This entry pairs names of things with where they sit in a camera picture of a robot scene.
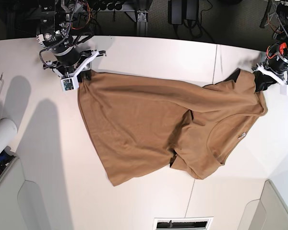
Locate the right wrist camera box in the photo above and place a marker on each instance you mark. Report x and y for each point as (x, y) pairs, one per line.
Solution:
(69, 84)

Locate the black power adapter left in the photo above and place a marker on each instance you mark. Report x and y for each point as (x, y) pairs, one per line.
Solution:
(175, 12)

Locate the grey chair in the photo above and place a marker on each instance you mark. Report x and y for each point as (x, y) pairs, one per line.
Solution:
(21, 203)
(269, 212)

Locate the aluminium table leg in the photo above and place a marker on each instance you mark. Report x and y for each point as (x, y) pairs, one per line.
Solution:
(140, 18)

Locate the black power adapter right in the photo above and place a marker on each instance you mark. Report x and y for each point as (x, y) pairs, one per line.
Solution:
(192, 8)

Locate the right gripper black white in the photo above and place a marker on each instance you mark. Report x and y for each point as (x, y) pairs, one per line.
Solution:
(71, 62)

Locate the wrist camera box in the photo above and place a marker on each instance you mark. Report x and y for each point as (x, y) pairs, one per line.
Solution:
(284, 89)
(69, 84)

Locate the black power adapter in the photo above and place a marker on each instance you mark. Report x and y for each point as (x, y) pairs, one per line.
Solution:
(192, 8)
(175, 12)

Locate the brown t-shirt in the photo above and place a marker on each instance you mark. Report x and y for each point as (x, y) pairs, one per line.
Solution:
(139, 124)

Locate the white paper roll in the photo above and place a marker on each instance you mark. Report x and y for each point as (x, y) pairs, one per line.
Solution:
(8, 131)

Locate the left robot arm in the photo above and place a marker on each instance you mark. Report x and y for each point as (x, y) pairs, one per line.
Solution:
(279, 9)

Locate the grey left chair back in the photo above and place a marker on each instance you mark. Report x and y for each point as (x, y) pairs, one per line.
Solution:
(21, 203)

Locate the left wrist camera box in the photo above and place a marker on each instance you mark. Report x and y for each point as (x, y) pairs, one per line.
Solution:
(284, 89)

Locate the grey right chair back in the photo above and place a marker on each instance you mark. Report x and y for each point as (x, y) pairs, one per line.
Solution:
(269, 212)

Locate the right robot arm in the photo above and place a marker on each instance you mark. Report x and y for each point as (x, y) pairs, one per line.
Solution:
(64, 25)

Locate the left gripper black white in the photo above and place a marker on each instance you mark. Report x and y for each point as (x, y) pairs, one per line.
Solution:
(275, 66)

